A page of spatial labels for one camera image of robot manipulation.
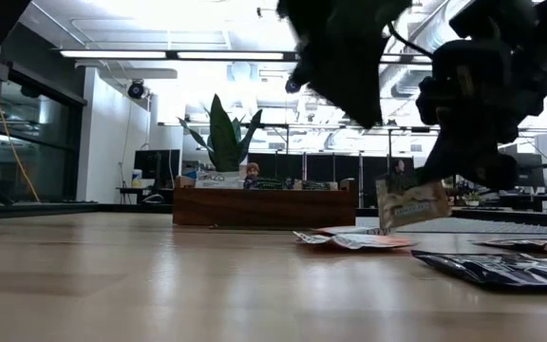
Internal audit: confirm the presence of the black aluminium table frame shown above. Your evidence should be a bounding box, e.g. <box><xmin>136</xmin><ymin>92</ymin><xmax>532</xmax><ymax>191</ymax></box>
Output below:
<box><xmin>0</xmin><ymin>199</ymin><xmax>547</xmax><ymax>229</ymax></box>

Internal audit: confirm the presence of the dark office desk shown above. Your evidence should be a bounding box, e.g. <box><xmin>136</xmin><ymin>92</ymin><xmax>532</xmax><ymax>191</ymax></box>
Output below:
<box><xmin>453</xmin><ymin>192</ymin><xmax>547</xmax><ymax>214</ymax></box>

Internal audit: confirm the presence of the black computer monitor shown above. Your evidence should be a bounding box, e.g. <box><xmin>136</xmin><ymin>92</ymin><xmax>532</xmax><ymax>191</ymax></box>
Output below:
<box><xmin>134</xmin><ymin>149</ymin><xmax>181</xmax><ymax>181</ymax></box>
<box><xmin>519</xmin><ymin>151</ymin><xmax>545</xmax><ymax>189</ymax></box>

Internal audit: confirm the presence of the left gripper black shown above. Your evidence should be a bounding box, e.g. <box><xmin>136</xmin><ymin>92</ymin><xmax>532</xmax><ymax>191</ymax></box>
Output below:
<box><xmin>275</xmin><ymin>0</ymin><xmax>412</xmax><ymax>128</ymax></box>

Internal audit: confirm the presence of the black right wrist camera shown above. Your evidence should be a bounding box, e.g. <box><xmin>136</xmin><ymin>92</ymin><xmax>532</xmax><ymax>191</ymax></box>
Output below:
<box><xmin>448</xmin><ymin>0</ymin><xmax>538</xmax><ymax>42</ymax></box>

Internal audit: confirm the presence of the yellow extension cord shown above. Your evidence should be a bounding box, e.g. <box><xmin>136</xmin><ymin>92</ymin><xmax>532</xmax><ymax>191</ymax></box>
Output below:
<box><xmin>0</xmin><ymin>68</ymin><xmax>42</xmax><ymax>205</ymax></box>

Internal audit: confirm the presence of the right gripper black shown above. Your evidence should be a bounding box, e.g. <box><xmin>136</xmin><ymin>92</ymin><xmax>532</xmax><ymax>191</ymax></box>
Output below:
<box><xmin>415</xmin><ymin>40</ymin><xmax>547</xmax><ymax>191</ymax></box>

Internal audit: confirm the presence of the dark ribbed mat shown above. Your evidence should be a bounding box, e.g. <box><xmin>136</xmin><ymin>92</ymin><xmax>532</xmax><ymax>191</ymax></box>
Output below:
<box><xmin>356</xmin><ymin>216</ymin><xmax>547</xmax><ymax>237</ymax></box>

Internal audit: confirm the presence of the wooden three-compartment tray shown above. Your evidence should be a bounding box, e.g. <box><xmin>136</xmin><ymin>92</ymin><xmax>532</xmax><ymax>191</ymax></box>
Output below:
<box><xmin>172</xmin><ymin>176</ymin><xmax>358</xmax><ymax>228</ymax></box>

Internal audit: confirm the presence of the person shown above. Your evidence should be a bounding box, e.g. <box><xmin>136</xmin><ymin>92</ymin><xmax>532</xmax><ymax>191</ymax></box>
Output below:
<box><xmin>243</xmin><ymin>161</ymin><xmax>261</xmax><ymax>190</ymax></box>
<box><xmin>389</xmin><ymin>158</ymin><xmax>417</xmax><ymax>191</ymax></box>

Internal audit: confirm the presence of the round black ceiling camera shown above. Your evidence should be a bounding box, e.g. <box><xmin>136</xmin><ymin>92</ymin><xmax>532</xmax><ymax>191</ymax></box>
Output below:
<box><xmin>127</xmin><ymin>79</ymin><xmax>146</xmax><ymax>101</ymax></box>

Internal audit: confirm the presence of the snake plant in white pot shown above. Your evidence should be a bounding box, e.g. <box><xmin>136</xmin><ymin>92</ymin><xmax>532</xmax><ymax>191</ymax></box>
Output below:
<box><xmin>177</xmin><ymin>93</ymin><xmax>264</xmax><ymax>173</ymax></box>

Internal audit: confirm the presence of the black office partition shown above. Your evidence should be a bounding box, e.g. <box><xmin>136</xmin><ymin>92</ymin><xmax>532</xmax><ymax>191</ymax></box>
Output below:
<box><xmin>247</xmin><ymin>152</ymin><xmax>417</xmax><ymax>191</ymax></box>

